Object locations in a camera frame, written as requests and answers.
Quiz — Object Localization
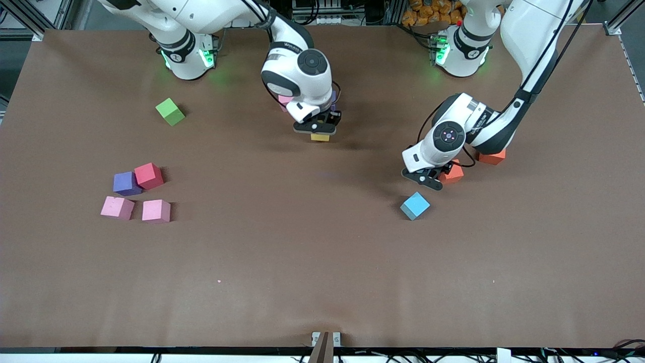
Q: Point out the blue foam block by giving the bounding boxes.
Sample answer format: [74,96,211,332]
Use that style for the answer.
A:
[400,192,431,221]

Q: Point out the white electrical device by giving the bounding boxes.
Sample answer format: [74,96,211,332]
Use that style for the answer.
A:
[292,0,343,26]

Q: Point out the green foam block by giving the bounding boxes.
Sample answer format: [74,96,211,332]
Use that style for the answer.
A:
[155,97,186,127]

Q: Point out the bag of orange items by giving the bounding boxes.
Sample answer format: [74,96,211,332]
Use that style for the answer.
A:
[402,0,467,27]

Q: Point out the red foam block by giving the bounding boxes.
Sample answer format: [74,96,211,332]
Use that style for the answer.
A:
[134,162,165,191]

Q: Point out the brown pole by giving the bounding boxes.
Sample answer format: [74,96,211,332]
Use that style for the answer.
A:
[307,331,334,363]

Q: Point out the white metal bracket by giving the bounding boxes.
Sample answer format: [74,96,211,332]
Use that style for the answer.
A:
[311,331,341,347]

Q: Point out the aluminium table side rail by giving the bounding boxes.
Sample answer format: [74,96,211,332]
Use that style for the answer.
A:
[619,36,645,104]

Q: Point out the aluminium frame profile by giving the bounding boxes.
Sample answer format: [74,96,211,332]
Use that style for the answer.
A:
[607,0,645,31]

